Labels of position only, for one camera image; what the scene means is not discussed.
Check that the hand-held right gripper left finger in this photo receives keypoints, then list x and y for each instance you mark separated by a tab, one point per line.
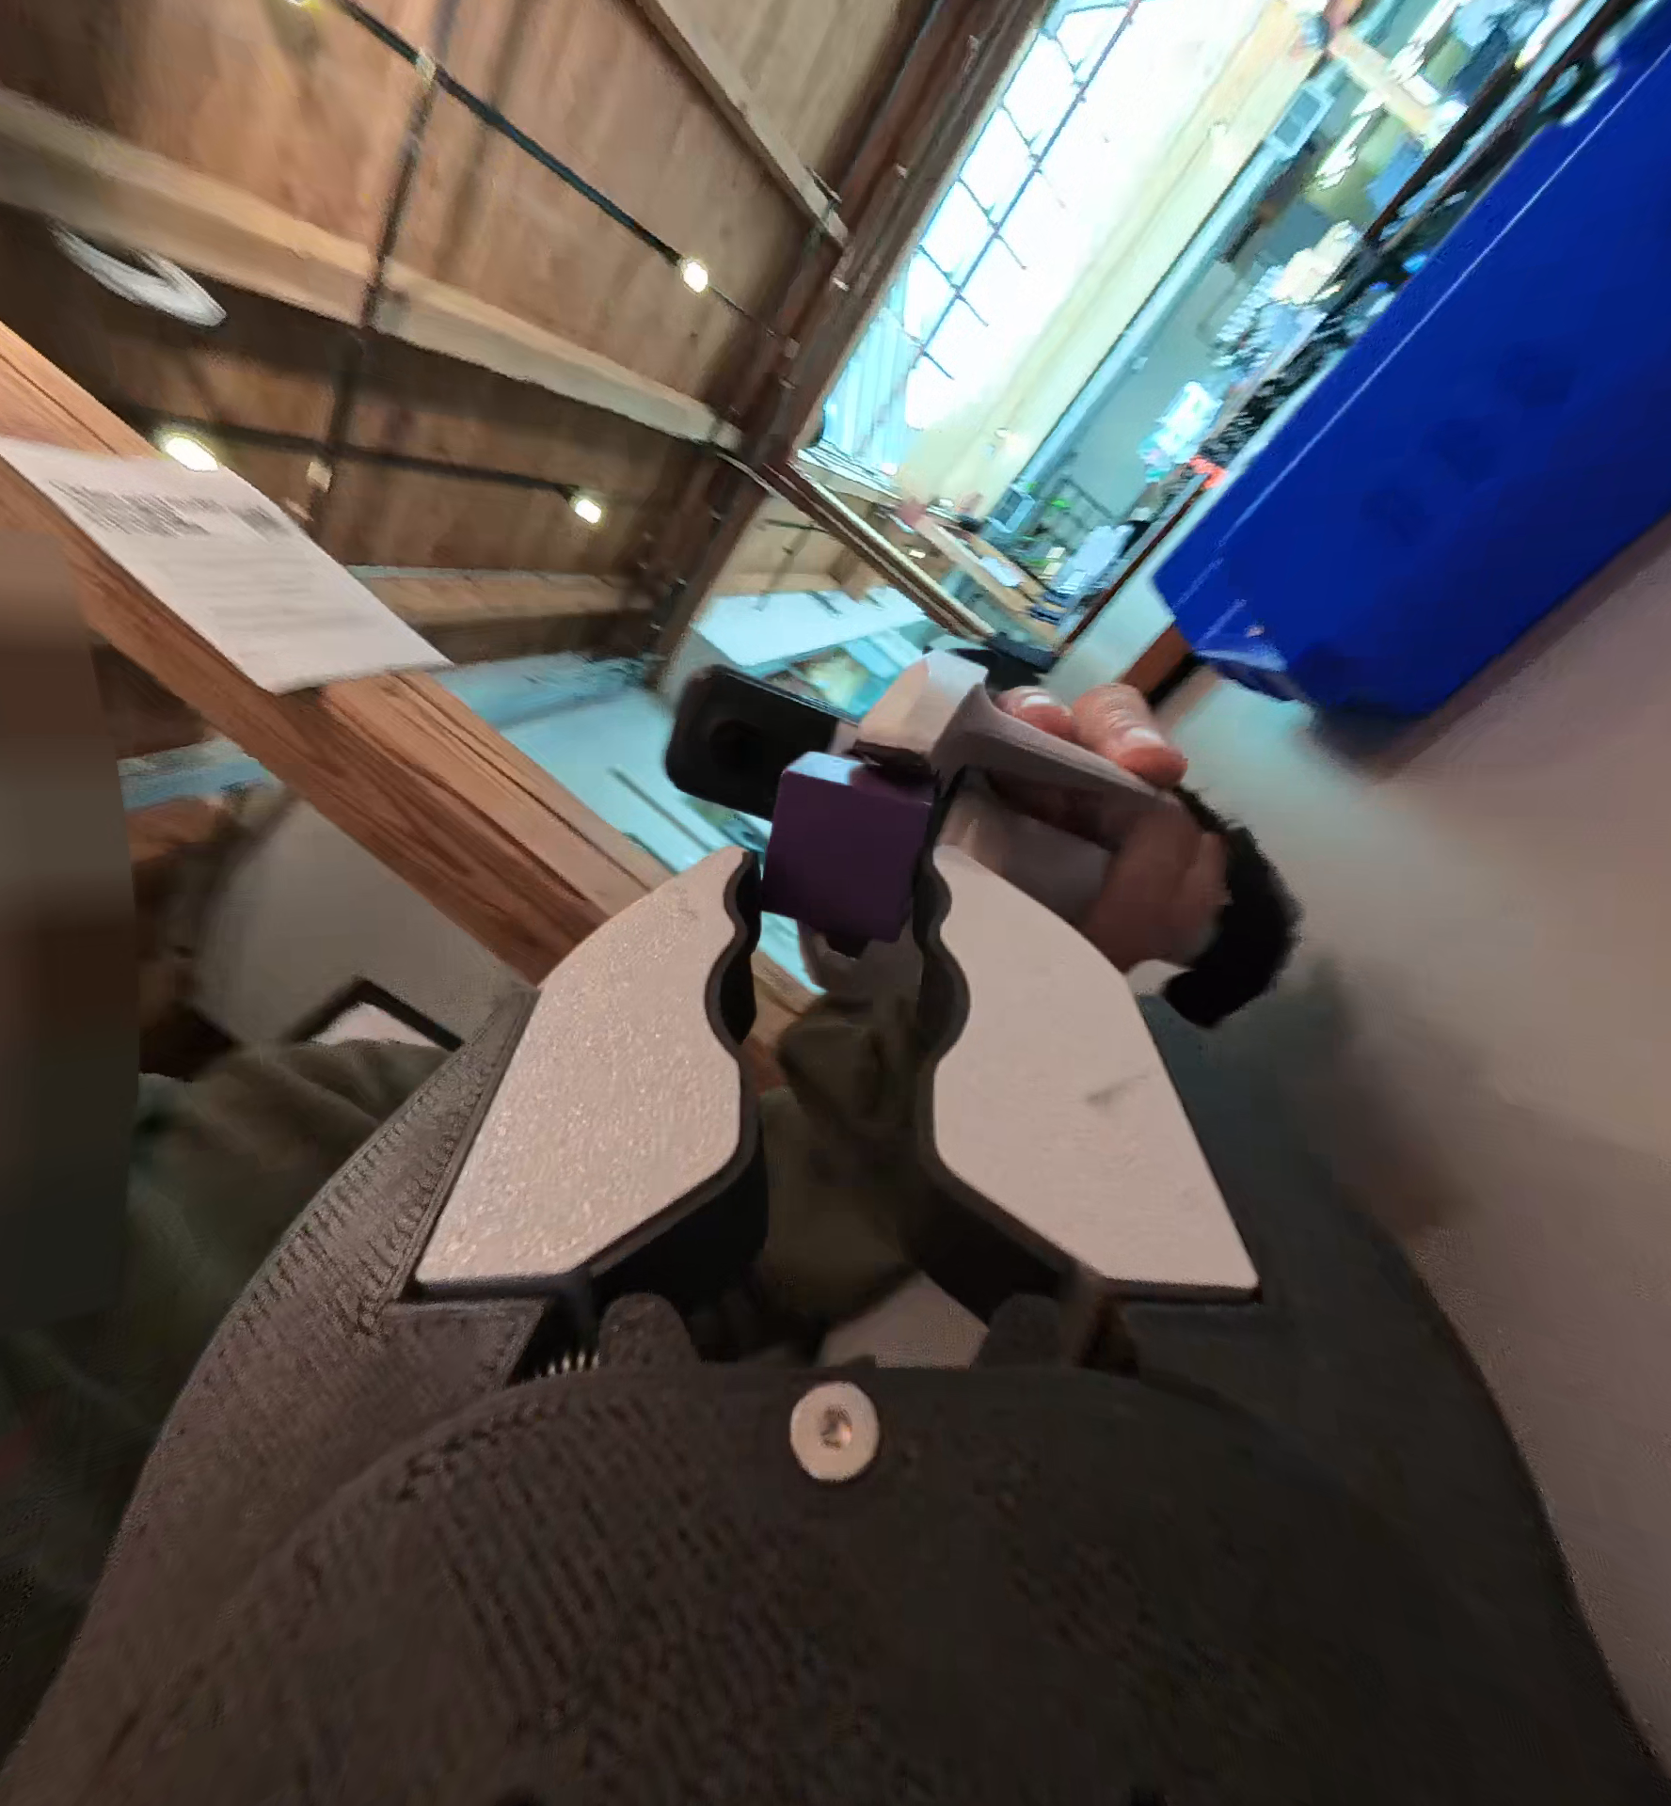
598	1128

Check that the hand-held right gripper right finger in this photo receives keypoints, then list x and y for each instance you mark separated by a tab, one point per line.
1075	1128

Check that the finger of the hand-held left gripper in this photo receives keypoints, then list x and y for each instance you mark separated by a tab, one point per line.
919	712

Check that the purple cube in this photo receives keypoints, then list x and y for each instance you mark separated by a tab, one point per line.
842	846

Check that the person's left hand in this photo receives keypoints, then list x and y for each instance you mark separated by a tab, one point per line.
1104	734

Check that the black framed white panel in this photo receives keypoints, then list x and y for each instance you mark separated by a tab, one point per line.
383	1022

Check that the wooden column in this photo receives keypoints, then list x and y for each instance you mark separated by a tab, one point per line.
426	761

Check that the person's olive sweatshirt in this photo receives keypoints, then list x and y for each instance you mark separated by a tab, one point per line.
273	1128

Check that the white paper notice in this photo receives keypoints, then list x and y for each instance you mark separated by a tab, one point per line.
229	564

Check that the large blue bin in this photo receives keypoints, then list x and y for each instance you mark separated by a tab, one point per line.
1487	424

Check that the silver ventilation duct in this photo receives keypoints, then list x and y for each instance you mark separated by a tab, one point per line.
172	295

